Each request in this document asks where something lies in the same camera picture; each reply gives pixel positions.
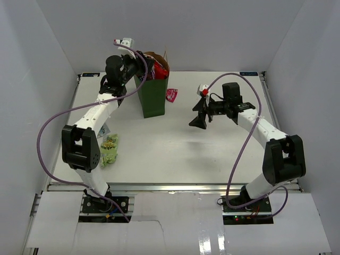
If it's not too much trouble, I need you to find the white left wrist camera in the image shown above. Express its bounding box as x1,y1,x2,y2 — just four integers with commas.
114,38,136,58

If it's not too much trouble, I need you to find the aluminium front rail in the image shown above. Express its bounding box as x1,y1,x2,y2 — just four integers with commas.
47,183,227,192

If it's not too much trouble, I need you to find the small pink snack packet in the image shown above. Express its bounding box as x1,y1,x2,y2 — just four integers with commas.
166,88,178,103

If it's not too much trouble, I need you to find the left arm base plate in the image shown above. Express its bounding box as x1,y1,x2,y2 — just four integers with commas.
81,196,129,215

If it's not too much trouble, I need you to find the blue label corner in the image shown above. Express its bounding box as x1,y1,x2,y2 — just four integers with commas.
240,72,258,77
82,73,100,77

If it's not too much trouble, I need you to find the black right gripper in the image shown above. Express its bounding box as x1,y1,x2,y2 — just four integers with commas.
189,96,230,129

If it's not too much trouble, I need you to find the purple chocolate bar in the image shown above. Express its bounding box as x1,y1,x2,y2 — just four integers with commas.
147,66,156,81

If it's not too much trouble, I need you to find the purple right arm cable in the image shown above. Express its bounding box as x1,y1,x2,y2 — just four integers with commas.
206,73,289,217

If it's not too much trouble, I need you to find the green snack packet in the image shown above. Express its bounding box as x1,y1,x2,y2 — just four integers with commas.
99,134,118,168

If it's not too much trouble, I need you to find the brown and green paper bag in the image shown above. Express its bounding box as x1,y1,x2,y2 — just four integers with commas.
138,52,169,118

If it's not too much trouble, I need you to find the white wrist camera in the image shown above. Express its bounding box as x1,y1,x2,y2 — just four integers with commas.
197,84,210,97
114,38,136,58

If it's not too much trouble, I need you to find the blue label right corner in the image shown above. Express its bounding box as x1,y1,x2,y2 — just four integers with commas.
240,72,258,77

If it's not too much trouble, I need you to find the blue label left corner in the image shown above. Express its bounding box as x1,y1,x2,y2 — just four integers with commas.
82,73,100,77

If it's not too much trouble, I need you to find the light blue snack packet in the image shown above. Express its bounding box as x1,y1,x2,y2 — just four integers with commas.
97,123,111,138

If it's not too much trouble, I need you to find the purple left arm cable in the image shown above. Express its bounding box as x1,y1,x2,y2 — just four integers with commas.
36,44,148,223

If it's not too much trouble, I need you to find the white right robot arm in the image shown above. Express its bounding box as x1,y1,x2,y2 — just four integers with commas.
189,82,306,212

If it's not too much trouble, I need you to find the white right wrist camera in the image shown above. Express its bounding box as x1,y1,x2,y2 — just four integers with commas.
197,84,210,97

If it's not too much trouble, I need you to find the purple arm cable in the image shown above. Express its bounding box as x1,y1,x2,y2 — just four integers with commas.
206,73,289,217
36,44,148,223

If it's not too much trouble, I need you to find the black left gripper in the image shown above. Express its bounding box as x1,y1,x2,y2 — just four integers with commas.
120,52,155,86

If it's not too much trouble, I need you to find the large red candy bag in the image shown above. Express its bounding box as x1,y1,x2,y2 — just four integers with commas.
148,53,169,80

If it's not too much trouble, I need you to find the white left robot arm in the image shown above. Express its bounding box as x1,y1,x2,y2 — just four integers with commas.
62,51,153,212

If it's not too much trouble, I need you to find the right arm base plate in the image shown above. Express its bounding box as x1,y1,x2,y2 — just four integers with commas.
217,196,274,226

